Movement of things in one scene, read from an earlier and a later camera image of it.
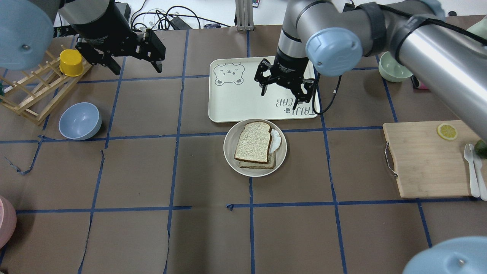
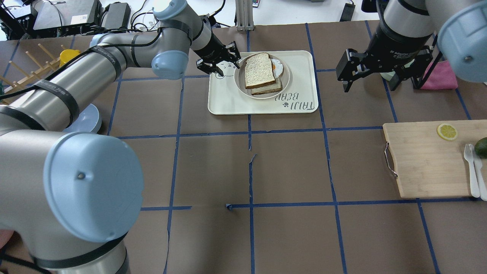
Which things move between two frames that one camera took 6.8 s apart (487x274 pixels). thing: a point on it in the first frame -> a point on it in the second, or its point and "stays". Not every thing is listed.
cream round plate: (255, 147) -> (239, 79)
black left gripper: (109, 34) -> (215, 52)
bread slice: (253, 144) -> (259, 71)
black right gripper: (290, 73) -> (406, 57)
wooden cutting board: (429, 157) stays
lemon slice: (447, 131) stays
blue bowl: (80, 121) stays
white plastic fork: (468, 153) stays
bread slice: (254, 165) -> (273, 87)
